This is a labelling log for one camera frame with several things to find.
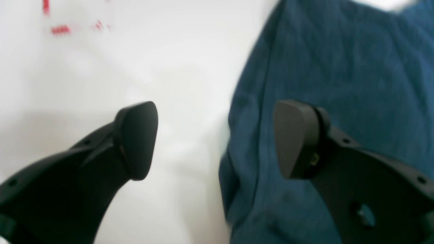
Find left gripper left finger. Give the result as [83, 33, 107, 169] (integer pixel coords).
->
[0, 101, 158, 244]

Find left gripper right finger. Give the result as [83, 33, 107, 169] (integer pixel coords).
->
[273, 100, 434, 244]

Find dark navy T-shirt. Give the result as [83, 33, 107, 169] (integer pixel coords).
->
[219, 0, 434, 244]

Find red tape rectangle marking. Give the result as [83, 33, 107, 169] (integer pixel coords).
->
[41, 0, 114, 37]

